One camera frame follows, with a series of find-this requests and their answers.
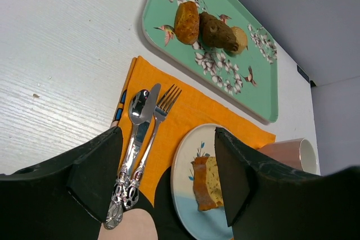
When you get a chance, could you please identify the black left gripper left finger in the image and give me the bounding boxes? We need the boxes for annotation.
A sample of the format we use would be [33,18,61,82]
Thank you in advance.
[1,126,123,239]

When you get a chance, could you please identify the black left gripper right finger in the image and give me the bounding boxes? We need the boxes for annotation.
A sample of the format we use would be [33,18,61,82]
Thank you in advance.
[214,128,359,239]

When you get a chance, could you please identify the sliced bread piece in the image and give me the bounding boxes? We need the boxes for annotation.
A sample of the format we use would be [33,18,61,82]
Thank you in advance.
[192,156,224,211]

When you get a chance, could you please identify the orange-brown bread roll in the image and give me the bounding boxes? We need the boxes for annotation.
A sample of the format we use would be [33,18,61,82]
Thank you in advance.
[174,1,200,45]

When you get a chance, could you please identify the white blue ceramic plate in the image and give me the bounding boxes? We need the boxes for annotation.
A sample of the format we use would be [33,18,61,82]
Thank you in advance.
[171,124,233,239]

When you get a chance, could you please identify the pink white ceramic mug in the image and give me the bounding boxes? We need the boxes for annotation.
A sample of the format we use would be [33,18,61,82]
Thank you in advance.
[258,138,319,175]

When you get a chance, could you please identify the silver fork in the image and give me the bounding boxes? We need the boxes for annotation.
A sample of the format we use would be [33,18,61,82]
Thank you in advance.
[123,85,182,210]

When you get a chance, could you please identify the orange cartoon placemat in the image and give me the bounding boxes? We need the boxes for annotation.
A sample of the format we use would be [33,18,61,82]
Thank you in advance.
[98,56,276,239]

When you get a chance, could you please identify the silver table knife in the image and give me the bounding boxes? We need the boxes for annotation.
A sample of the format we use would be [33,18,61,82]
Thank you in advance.
[123,83,161,195]

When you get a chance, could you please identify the silver spoon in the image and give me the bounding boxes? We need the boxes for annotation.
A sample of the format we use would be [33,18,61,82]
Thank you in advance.
[103,89,150,230]

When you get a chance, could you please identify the green floral tray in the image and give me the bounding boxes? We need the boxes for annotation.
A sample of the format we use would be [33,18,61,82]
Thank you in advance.
[142,0,278,123]

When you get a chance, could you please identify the pale round bun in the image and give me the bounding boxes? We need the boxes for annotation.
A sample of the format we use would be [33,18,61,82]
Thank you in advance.
[231,26,248,55]

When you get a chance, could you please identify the dark brown muffin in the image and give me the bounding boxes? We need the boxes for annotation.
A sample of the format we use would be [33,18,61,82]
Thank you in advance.
[199,11,239,51]

